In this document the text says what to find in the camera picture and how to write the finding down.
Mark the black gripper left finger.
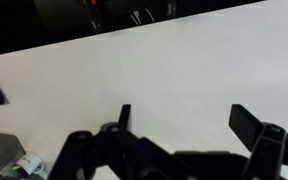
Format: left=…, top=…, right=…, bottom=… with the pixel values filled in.
left=48, top=104, right=198, bottom=180

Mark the white mug with logo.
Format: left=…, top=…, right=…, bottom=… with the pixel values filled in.
left=15, top=152, right=44, bottom=175

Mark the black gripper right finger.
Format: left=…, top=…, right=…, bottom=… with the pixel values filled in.
left=229, top=104, right=288, bottom=180

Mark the grey metal stand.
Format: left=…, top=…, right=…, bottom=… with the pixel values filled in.
left=0, top=133, right=25, bottom=172

